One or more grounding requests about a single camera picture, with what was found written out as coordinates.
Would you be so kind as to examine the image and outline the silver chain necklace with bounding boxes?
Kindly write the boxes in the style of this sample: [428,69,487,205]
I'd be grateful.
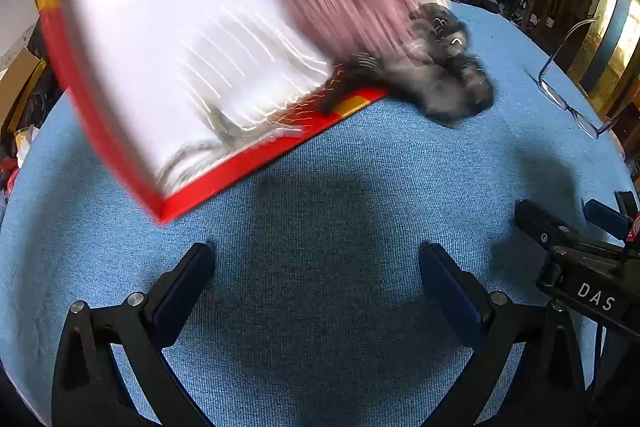
[155,99,323,190]

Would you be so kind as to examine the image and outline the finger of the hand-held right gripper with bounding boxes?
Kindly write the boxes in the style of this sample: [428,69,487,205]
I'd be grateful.
[515,199,582,254]
[584,190,640,244]

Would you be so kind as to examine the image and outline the eyeglasses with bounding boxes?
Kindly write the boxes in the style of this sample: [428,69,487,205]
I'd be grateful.
[538,17,622,140]

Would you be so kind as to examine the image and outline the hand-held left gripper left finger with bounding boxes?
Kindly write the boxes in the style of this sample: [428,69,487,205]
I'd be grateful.
[52,243,217,427]

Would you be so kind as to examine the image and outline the gold pillar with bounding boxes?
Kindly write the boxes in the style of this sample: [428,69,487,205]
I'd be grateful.
[567,0,640,120]

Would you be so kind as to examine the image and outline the red jewelry box white lining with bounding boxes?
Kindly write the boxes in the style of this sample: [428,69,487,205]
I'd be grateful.
[30,0,396,225]

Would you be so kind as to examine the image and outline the cardboard box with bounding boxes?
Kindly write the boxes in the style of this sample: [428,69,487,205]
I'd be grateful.
[0,47,48,134]

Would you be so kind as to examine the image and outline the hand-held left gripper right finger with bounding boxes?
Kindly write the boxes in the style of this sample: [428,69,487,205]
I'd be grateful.
[419,243,586,427]

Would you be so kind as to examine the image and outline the blue tablecloth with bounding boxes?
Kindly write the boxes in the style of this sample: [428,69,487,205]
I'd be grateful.
[0,2,637,427]

